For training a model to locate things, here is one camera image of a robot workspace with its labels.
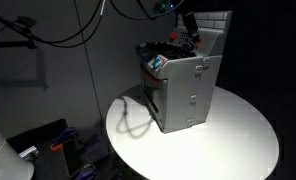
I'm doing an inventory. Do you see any red stove knob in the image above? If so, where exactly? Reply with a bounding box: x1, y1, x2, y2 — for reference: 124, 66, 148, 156
168, 32, 179, 42

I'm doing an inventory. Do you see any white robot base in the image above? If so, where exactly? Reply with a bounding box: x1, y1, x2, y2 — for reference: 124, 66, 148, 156
0, 116, 35, 180

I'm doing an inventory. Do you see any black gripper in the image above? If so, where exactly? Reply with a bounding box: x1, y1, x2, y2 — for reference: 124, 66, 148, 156
169, 0, 201, 38

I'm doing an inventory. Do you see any black camera on stand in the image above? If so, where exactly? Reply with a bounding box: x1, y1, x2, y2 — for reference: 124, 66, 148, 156
17, 15, 38, 28

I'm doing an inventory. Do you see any black storage box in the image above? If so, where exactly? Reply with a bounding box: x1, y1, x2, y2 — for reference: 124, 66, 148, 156
6, 118, 110, 180

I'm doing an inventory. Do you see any gray toy stove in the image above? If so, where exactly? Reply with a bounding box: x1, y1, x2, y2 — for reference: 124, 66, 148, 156
133, 10, 233, 135

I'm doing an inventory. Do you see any thin black hanging cable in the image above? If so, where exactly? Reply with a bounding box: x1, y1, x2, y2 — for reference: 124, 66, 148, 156
73, 0, 106, 141

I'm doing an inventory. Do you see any orange clamp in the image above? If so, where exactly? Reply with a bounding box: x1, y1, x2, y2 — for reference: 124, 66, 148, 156
49, 143, 64, 153

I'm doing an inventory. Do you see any silver purple tool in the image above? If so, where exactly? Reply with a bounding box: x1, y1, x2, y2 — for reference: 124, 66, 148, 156
18, 145, 40, 162

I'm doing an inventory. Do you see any black stand camera cable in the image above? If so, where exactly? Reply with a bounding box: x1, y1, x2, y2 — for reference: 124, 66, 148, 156
0, 23, 21, 40

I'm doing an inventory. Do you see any black camera stand bar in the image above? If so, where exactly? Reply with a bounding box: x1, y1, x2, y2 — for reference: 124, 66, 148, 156
0, 39, 39, 50

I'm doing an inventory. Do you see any purple clamp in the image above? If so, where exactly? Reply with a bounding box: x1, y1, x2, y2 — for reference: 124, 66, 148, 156
54, 128, 79, 144
72, 164, 96, 180

